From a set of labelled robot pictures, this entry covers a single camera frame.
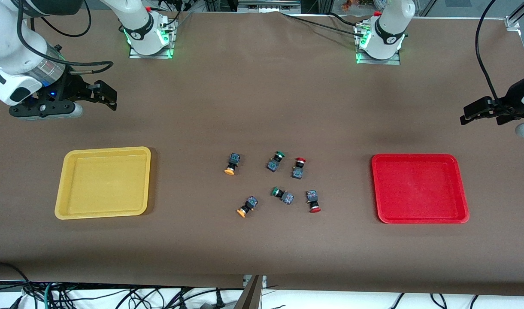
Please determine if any yellow push button switch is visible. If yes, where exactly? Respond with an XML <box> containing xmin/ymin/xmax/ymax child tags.
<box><xmin>224</xmin><ymin>153</ymin><xmax>241</xmax><ymax>176</ymax></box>
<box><xmin>237</xmin><ymin>196</ymin><xmax>259</xmax><ymax>218</ymax></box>

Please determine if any red push button switch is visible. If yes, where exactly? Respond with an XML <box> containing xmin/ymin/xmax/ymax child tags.
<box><xmin>291</xmin><ymin>158</ymin><xmax>306</xmax><ymax>180</ymax></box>
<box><xmin>306</xmin><ymin>190</ymin><xmax>321</xmax><ymax>214</ymax></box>

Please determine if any yellow plastic tray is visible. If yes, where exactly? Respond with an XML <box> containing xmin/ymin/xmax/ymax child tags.
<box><xmin>55</xmin><ymin>147</ymin><xmax>152</xmax><ymax>220</ymax></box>

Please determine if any red plastic tray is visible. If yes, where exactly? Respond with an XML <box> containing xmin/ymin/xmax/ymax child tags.
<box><xmin>371</xmin><ymin>154</ymin><xmax>470</xmax><ymax>224</ymax></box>

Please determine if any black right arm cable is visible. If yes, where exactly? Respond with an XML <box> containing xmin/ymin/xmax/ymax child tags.
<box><xmin>15</xmin><ymin>0</ymin><xmax>115</xmax><ymax>77</ymax></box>

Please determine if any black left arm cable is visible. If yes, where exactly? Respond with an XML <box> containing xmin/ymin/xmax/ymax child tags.
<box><xmin>475</xmin><ymin>0</ymin><xmax>503</xmax><ymax>103</ymax></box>

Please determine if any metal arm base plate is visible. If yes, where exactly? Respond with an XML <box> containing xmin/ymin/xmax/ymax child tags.
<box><xmin>355</xmin><ymin>24</ymin><xmax>402</xmax><ymax>66</ymax></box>
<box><xmin>129</xmin><ymin>19</ymin><xmax>176</xmax><ymax>59</ymax></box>

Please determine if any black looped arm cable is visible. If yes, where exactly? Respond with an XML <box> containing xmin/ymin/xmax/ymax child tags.
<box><xmin>41</xmin><ymin>0</ymin><xmax>92</xmax><ymax>38</ymax></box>

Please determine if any black arm base cable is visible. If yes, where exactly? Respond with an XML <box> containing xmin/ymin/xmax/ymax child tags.
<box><xmin>157</xmin><ymin>0</ymin><xmax>194</xmax><ymax>27</ymax></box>

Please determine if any black cable on table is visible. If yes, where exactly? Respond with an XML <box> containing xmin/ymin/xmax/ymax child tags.
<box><xmin>281</xmin><ymin>12</ymin><xmax>367</xmax><ymax>37</ymax></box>

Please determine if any green push button switch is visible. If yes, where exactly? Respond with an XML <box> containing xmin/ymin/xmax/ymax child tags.
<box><xmin>271</xmin><ymin>187</ymin><xmax>295</xmax><ymax>205</ymax></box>
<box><xmin>267</xmin><ymin>151</ymin><xmax>286</xmax><ymax>173</ymax></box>

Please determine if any aluminium frame profile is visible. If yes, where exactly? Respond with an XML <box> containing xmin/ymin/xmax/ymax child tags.
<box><xmin>237</xmin><ymin>0</ymin><xmax>302</xmax><ymax>14</ymax></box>

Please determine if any black floor cable loop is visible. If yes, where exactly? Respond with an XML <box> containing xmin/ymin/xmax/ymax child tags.
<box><xmin>0</xmin><ymin>261</ymin><xmax>33</xmax><ymax>301</ymax></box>

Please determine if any teal floor cable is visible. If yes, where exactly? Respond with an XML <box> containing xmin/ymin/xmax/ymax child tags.
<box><xmin>42</xmin><ymin>282</ymin><xmax>55</xmax><ymax>309</ymax></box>

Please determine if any white metal table bracket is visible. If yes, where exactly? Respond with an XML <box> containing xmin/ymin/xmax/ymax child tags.
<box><xmin>243</xmin><ymin>275</ymin><xmax>267</xmax><ymax>289</ymax></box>

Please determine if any brown table post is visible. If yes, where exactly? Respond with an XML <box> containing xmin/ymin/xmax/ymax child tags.
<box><xmin>234</xmin><ymin>277</ymin><xmax>263</xmax><ymax>309</ymax></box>

